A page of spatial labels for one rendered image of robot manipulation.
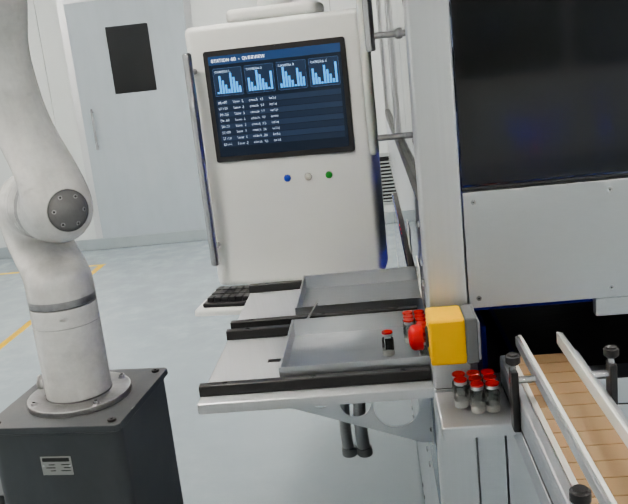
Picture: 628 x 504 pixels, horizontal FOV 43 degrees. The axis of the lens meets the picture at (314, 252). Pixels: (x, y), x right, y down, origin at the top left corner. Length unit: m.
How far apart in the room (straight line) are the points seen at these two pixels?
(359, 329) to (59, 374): 0.59
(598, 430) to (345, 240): 1.32
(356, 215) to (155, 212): 4.98
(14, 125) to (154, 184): 5.69
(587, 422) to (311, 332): 0.70
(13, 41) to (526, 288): 0.91
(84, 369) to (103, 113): 5.72
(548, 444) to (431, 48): 0.58
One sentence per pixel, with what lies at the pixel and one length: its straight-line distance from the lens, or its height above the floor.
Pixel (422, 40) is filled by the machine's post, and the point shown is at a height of 1.44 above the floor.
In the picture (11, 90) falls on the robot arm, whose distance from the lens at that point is 1.42.
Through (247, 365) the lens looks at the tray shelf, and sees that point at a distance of 1.53.
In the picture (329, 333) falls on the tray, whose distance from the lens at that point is 1.63.
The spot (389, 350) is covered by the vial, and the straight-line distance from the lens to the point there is 1.48.
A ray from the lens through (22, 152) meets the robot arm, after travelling 1.41.
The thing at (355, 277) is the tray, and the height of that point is 0.90.
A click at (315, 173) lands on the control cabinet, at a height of 1.12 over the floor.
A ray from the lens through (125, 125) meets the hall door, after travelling 7.09.
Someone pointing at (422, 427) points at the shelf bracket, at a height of 0.76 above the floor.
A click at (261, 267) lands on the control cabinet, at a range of 2.35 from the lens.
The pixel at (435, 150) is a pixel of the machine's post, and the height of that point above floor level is 1.27.
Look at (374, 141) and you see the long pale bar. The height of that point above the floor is 1.21.
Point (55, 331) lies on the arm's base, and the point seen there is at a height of 1.01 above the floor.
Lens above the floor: 1.42
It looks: 13 degrees down
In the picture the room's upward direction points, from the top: 6 degrees counter-clockwise
